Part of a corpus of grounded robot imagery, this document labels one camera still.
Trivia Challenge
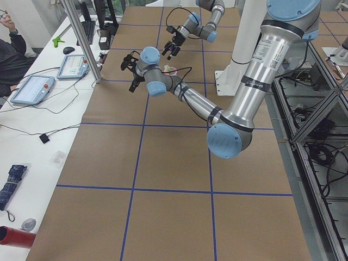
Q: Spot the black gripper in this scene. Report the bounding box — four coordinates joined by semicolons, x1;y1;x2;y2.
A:
129;67;144;93
161;32;186;60

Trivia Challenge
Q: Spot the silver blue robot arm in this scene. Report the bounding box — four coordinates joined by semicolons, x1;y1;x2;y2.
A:
121;1;321;158
161;0;225;60

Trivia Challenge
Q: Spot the pink mesh pen holder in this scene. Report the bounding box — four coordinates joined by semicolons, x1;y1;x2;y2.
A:
163;65;177;76

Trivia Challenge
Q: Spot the black box with label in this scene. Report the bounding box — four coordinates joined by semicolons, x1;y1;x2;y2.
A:
98;29;111;50

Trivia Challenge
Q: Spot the far blue teach pendant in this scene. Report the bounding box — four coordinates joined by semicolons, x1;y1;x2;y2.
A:
57;54;89;80

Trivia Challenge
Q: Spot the blue teach pendant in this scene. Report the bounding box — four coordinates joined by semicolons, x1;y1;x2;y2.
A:
57;54;89;80
10;74;55;105

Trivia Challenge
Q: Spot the black keyboard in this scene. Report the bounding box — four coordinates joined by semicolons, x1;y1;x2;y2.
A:
81;20;96;45

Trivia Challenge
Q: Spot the black computer mouse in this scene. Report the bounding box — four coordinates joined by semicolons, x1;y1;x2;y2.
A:
63;46;75;55

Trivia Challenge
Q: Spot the black monitor stand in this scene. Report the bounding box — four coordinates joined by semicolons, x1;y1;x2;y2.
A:
93;0;119;32

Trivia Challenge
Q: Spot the green plastic clamp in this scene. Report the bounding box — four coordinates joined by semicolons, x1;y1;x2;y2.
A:
52;36;65;48

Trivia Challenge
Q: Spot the near blue teach pendant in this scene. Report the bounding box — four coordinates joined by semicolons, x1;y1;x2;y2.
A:
10;74;55;105

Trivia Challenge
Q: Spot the small black box device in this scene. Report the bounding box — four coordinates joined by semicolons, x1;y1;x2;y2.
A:
39;133;50;144

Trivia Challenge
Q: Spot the clear plastic bag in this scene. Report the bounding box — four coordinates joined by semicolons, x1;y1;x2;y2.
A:
50;151;66;169

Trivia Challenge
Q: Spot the person in black jacket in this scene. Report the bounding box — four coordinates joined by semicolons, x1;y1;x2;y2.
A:
1;11;36;97

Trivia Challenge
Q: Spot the folded blue umbrella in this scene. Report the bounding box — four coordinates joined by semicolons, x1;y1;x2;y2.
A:
1;165;27;211

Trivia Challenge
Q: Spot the round silver tape roll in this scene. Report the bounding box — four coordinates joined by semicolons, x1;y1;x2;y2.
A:
21;218;36;232

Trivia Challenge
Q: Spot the red cylinder bottle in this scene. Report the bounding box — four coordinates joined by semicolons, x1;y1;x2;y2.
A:
1;226;36;248

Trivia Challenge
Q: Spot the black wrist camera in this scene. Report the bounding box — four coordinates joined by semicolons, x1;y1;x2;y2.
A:
166;26;177;34
120;53;139;72

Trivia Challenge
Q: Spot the black camera cable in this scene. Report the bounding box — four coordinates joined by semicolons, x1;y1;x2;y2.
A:
164;7;196;28
160;66;193;82

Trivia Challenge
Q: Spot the aluminium frame post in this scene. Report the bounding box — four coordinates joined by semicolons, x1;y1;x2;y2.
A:
61;0;101;83

